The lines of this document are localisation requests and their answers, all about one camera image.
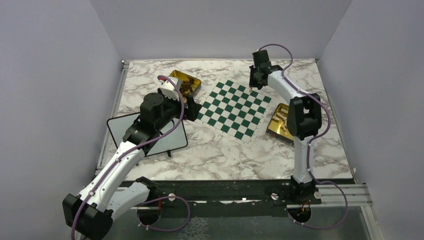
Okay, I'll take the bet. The pile of dark chess pieces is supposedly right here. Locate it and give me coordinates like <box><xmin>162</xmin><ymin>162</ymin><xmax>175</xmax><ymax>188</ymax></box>
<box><xmin>180</xmin><ymin>80</ymin><xmax>194</xmax><ymax>95</ymax></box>

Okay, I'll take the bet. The green white chess board mat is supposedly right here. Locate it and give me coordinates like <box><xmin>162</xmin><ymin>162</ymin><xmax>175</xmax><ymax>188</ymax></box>
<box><xmin>193</xmin><ymin>78</ymin><xmax>272</xmax><ymax>148</ymax></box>

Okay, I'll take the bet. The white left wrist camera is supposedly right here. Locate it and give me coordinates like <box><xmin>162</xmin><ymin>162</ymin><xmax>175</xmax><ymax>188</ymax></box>
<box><xmin>158</xmin><ymin>75</ymin><xmax>182</xmax><ymax>101</ymax></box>

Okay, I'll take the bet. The gold tin with dark pieces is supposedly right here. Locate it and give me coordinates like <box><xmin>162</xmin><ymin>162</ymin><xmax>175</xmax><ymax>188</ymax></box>
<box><xmin>169</xmin><ymin>70</ymin><xmax>202</xmax><ymax>98</ymax></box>

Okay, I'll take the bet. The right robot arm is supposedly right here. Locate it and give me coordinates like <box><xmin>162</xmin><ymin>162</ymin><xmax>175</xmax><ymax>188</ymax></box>
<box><xmin>249</xmin><ymin>49</ymin><xmax>322</xmax><ymax>204</ymax></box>

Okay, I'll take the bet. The aluminium rail right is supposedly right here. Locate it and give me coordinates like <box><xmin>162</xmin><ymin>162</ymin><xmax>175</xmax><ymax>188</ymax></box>
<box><xmin>305</xmin><ymin>184</ymin><xmax>374</xmax><ymax>208</ymax></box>

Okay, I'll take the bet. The small whiteboard with stand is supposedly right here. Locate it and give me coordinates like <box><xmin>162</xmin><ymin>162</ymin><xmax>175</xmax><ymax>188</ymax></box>
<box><xmin>106</xmin><ymin>113</ymin><xmax>188</xmax><ymax>157</ymax></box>

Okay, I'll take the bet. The pile of light chess pieces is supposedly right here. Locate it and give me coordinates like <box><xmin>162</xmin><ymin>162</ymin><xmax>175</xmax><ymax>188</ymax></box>
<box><xmin>271</xmin><ymin>111</ymin><xmax>288</xmax><ymax>131</ymax></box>

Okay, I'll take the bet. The gold tin with light pieces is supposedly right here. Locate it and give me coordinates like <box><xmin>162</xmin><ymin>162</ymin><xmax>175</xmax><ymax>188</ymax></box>
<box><xmin>266</xmin><ymin>103</ymin><xmax>294</xmax><ymax>145</ymax></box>

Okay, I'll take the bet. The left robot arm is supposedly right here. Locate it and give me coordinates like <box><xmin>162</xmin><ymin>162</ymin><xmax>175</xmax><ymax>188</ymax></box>
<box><xmin>62</xmin><ymin>92</ymin><xmax>202</xmax><ymax>240</ymax></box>

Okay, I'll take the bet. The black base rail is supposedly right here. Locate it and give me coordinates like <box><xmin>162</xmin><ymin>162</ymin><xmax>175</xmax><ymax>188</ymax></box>
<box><xmin>135</xmin><ymin>177</ymin><xmax>335</xmax><ymax>218</ymax></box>

